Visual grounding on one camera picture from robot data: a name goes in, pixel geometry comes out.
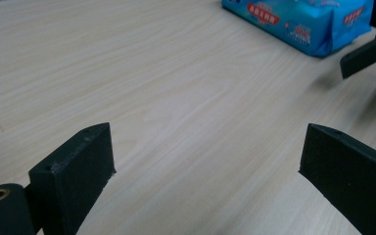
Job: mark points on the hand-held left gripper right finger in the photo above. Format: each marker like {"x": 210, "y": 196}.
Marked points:
{"x": 355, "y": 176}

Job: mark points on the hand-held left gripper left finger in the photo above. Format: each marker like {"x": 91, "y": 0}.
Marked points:
{"x": 75, "y": 169}

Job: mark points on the blue wet wipes pack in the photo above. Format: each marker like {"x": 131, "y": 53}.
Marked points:
{"x": 306, "y": 23}

